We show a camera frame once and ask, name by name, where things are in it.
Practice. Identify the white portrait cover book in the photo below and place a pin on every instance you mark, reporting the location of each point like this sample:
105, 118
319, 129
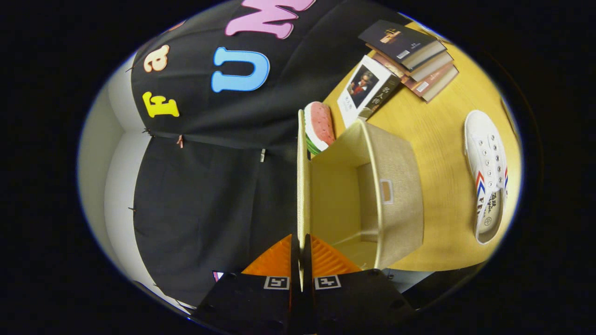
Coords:
365, 88

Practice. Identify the black cover book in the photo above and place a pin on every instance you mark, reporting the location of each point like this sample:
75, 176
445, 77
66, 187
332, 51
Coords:
396, 39

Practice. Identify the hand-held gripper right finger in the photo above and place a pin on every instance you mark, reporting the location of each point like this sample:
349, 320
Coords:
308, 265

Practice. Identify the white canvas shoe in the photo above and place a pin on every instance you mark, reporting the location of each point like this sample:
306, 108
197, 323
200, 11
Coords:
486, 163

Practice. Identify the small lit screen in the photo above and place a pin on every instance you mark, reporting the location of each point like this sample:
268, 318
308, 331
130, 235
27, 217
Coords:
218, 276

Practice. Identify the beige fabric storage box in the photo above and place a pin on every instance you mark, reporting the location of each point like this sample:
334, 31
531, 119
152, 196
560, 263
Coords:
396, 186

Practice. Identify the watermelon slice toy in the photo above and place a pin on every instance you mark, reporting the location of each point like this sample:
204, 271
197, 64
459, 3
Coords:
320, 124

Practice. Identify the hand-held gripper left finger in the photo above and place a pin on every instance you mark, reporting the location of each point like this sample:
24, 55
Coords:
295, 260

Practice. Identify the wooden clothes peg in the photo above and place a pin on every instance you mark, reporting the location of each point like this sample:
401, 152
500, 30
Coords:
179, 141

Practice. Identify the brown spine book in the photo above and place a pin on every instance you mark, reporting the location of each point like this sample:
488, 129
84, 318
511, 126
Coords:
430, 65

